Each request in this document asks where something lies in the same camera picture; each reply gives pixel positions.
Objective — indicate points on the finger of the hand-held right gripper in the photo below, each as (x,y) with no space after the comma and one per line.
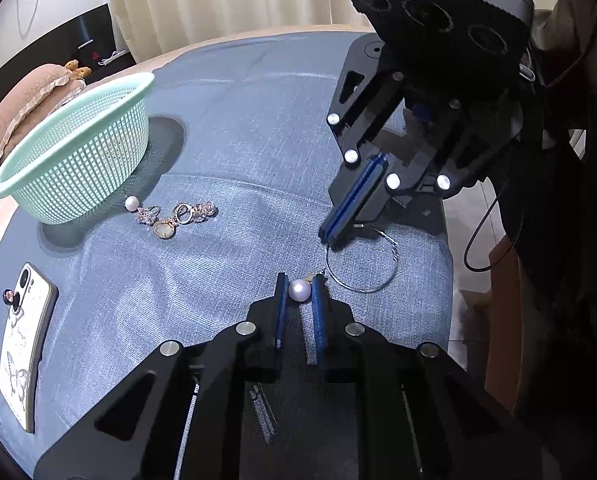
(366,205)
(354,194)

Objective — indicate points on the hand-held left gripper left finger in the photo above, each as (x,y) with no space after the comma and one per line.
(280,312)

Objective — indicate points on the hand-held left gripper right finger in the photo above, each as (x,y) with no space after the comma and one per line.
(319,316)

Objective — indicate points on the white pearl earring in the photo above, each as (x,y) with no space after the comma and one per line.
(131,203)
(298,291)

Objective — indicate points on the silver hoop earring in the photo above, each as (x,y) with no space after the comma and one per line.
(363,291)

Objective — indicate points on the green plastic basket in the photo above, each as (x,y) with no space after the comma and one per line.
(78,160)

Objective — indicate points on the blue cloth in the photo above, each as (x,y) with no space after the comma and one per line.
(238,160)

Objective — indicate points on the gold oval earring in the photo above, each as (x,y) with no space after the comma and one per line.
(164,230)

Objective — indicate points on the wooden furniture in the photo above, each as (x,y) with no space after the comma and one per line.
(503,320)

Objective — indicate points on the person's dark clothing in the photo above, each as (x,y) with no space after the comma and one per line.
(578,260)

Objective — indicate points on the white butterfly case phone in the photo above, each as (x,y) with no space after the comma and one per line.
(23,360)

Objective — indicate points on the black phone grip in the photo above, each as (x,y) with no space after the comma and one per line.
(9,298)

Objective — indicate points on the small brown teddy bear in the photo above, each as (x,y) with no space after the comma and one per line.
(76,70)

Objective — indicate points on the black glossy cabinet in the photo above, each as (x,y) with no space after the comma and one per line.
(83,30)

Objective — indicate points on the brown ruffled pillow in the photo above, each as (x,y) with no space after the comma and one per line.
(28,95)

